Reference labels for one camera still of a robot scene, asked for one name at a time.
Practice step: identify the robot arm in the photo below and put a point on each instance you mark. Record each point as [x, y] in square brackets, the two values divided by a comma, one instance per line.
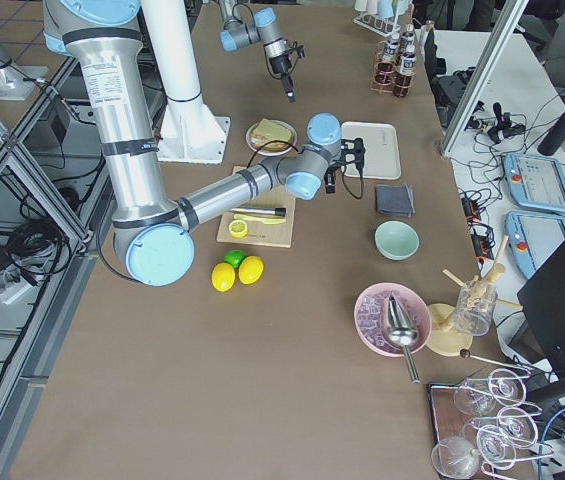
[138, 65]
[243, 27]

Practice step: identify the bread slice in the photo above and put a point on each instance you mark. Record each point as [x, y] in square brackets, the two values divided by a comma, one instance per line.
[271, 135]

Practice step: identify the black thermos bottle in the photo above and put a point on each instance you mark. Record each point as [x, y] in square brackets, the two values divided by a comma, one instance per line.
[554, 138]

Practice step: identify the tray of wine glasses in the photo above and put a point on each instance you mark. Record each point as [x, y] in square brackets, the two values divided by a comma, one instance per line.
[487, 424]

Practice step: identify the yellow lemon lower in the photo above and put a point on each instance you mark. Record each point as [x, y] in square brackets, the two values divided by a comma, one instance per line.
[223, 277]

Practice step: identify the yellow lemon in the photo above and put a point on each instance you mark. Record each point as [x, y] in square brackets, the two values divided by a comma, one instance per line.
[250, 269]
[223, 277]

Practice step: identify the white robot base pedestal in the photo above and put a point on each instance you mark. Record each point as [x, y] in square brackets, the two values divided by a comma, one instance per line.
[189, 131]

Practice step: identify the teach pendant near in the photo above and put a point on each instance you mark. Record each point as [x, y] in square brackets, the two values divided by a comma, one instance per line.
[533, 237]

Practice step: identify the aluminium frame post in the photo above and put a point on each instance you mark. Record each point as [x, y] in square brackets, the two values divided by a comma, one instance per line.
[497, 41]

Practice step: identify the pink bowl with ice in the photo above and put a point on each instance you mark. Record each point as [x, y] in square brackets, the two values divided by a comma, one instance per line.
[369, 308]

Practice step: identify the copper wire bottle rack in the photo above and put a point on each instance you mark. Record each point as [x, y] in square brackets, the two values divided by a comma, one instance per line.
[382, 83]

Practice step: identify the dark bottle lower right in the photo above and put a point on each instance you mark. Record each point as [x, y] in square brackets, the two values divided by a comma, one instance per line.
[407, 37]

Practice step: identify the cream rabbit tray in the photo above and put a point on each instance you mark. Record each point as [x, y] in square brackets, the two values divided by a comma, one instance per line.
[382, 161]

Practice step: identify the grey folded cloth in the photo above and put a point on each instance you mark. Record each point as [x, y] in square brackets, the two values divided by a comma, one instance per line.
[395, 200]

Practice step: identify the mint green bowl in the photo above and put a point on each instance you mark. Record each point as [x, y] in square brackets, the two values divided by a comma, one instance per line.
[396, 240]

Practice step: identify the yellow plastic knife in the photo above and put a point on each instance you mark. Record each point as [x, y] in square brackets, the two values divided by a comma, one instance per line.
[260, 219]

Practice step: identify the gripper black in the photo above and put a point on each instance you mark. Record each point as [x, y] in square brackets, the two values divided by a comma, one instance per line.
[332, 177]
[279, 66]

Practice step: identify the green lime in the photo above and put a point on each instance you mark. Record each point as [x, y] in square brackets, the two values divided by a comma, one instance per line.
[234, 257]

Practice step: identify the teach pendant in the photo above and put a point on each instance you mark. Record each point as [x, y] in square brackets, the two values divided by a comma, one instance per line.
[535, 182]
[533, 237]

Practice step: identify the steel ice scoop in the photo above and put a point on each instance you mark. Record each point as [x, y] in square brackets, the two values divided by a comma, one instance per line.
[399, 330]

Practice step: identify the clear glass mug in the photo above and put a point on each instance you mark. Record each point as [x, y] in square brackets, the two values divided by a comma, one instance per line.
[475, 306]

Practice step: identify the yellow lemon upper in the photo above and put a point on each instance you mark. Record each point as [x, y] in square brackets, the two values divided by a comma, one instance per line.
[250, 269]

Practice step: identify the dark bottle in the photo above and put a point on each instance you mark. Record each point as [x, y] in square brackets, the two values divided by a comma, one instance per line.
[407, 37]
[389, 52]
[405, 72]

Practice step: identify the dark bottle lower left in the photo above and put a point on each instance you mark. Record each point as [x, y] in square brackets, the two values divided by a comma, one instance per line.
[405, 72]

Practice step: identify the dark bottle upper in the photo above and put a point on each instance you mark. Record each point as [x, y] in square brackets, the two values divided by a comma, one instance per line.
[389, 52]

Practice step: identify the white round plate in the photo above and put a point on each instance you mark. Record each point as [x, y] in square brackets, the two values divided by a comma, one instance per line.
[266, 152]

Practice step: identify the wooden cutting board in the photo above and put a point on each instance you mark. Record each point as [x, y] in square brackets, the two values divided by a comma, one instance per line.
[258, 233]

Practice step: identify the teach pendant far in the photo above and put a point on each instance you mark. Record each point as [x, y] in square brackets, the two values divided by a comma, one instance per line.
[535, 182]

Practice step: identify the half lemon slice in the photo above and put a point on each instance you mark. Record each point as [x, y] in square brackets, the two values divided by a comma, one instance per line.
[238, 228]

